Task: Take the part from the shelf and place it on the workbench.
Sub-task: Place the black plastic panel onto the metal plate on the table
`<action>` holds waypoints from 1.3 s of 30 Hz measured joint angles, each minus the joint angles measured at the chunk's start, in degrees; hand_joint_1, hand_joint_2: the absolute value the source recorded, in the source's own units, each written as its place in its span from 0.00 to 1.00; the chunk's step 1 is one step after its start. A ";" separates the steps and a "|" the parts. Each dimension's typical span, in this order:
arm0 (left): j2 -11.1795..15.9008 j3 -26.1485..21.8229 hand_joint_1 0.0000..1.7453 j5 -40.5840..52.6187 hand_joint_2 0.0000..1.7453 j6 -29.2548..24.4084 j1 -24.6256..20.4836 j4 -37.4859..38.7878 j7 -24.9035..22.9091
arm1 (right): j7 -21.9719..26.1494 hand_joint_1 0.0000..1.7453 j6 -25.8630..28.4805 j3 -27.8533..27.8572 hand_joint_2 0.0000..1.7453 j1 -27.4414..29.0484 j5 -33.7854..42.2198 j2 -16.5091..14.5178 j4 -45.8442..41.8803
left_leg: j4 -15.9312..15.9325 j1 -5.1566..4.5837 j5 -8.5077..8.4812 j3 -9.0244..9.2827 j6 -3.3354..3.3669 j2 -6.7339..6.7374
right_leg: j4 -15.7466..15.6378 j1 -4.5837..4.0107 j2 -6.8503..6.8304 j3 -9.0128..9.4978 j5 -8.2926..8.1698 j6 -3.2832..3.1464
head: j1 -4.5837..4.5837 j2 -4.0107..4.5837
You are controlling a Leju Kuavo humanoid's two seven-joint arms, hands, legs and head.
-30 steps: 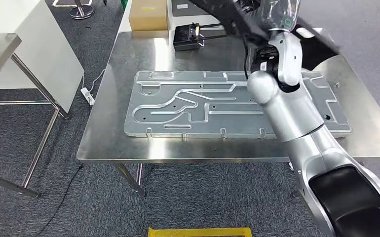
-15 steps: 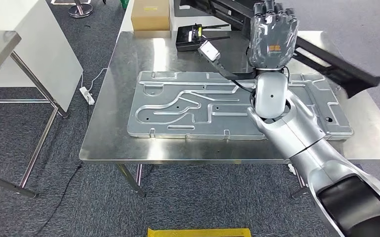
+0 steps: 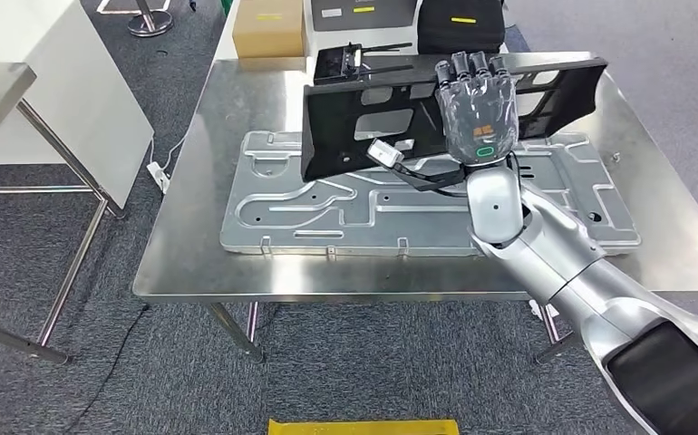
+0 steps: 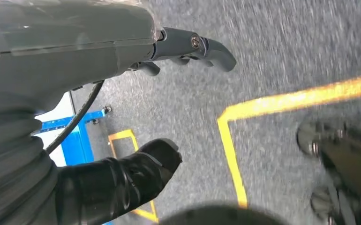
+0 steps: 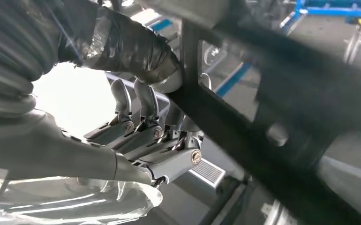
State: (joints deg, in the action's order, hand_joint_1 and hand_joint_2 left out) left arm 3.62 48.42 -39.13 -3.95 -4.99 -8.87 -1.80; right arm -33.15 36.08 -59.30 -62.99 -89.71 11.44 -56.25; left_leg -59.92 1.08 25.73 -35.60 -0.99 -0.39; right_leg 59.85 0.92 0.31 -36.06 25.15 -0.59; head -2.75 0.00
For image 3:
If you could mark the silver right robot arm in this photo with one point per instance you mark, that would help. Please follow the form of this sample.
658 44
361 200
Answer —
565 264

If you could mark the brown cardboard box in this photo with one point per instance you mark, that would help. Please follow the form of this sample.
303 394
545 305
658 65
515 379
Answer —
268 36

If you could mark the stainless steel workbench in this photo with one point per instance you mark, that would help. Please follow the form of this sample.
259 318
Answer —
265 276

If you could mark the large stamped metal plate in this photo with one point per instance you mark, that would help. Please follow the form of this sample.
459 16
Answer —
385 228

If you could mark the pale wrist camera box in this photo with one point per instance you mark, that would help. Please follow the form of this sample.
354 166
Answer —
385 153

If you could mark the white table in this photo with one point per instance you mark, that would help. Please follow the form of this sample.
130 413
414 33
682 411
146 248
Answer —
224 42

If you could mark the black plastic plate bracket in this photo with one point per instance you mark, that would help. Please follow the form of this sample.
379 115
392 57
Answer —
325 138

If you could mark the white cabinet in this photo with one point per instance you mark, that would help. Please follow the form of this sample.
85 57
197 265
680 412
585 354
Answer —
85 90

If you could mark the white floor tape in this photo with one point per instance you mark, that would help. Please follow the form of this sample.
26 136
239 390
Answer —
104 7

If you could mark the black router with antennas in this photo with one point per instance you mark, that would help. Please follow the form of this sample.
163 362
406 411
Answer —
331 66

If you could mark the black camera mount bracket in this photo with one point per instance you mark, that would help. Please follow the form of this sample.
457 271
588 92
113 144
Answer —
427 180

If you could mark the yellow floor tape marker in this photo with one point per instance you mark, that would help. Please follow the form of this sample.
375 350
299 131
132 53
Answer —
361 427

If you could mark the chrome round base stand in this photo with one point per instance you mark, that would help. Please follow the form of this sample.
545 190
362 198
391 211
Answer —
151 24

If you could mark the black bag with yellow label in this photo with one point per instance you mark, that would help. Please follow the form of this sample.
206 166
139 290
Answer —
457 36

